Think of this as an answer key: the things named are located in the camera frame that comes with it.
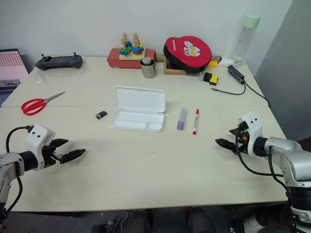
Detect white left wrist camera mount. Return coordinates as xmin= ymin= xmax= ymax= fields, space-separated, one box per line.
xmin=25 ymin=124 xmax=56 ymax=171

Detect colourful wooden stacking toy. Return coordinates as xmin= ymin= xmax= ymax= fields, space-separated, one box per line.
xmin=119 ymin=32 xmax=147 ymax=60

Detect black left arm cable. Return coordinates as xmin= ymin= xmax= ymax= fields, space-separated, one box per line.
xmin=3 ymin=125 xmax=34 ymax=216

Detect red capped marker pen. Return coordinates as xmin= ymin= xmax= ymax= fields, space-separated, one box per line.
xmin=192 ymin=108 xmax=201 ymax=135

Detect black handheld controller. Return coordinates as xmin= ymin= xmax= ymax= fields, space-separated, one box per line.
xmin=35 ymin=52 xmax=85 ymax=71

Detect crumpled white wrapper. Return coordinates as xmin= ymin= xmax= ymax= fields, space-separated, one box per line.
xmin=218 ymin=57 xmax=235 ymax=67

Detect grey USB hub with cable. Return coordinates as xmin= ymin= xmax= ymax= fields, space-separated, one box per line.
xmin=210 ymin=65 xmax=272 ymax=109

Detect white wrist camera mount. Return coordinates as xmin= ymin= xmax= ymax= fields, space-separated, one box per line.
xmin=25 ymin=124 xmax=56 ymax=171
xmin=239 ymin=112 xmax=264 ymax=156

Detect red black boxing pad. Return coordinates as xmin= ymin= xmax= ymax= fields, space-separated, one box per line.
xmin=163 ymin=35 xmax=213 ymax=74

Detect wooden tray box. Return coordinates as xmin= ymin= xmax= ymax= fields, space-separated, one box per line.
xmin=163 ymin=56 xmax=188 ymax=76

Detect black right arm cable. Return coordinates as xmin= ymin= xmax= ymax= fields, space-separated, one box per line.
xmin=236 ymin=135 xmax=291 ymax=196

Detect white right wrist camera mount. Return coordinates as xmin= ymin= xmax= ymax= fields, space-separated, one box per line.
xmin=239 ymin=112 xmax=264 ymax=156

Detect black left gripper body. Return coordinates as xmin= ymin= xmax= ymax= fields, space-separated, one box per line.
xmin=41 ymin=143 xmax=64 ymax=168

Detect steel cup with lid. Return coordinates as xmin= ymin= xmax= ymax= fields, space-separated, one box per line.
xmin=139 ymin=57 xmax=156 ymax=79

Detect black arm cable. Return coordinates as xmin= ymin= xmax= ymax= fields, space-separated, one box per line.
xmin=236 ymin=135 xmax=291 ymax=196
xmin=3 ymin=125 xmax=34 ymax=216

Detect dark rounded shape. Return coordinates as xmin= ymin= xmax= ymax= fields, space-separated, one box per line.
xmin=188 ymin=207 xmax=215 ymax=233

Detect clear plastic bag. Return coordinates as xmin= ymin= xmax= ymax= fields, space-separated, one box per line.
xmin=32 ymin=57 xmax=91 ymax=85

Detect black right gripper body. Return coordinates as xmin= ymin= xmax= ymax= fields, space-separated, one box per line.
xmin=234 ymin=122 xmax=251 ymax=156

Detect black and yellow block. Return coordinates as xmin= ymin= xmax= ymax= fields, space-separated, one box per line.
xmin=203 ymin=72 xmax=220 ymax=86

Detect white open pencil case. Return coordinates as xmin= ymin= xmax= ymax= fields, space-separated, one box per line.
xmin=109 ymin=85 xmax=167 ymax=133

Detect clear bottle with green lid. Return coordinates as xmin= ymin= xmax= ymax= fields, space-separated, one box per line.
xmin=231 ymin=12 xmax=261 ymax=67

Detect red cardboard box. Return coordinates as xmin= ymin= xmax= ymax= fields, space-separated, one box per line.
xmin=107 ymin=48 xmax=156 ymax=69

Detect red handled scissors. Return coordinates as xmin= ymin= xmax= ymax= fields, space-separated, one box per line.
xmin=20 ymin=91 xmax=67 ymax=116

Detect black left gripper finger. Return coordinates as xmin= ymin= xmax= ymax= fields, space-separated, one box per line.
xmin=59 ymin=149 xmax=86 ymax=165
xmin=51 ymin=138 xmax=69 ymax=149

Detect purple glue stick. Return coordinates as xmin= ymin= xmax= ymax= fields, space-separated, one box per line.
xmin=176 ymin=107 xmax=188 ymax=131

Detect laptop with pink screen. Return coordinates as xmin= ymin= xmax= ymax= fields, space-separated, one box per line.
xmin=0 ymin=48 xmax=30 ymax=108

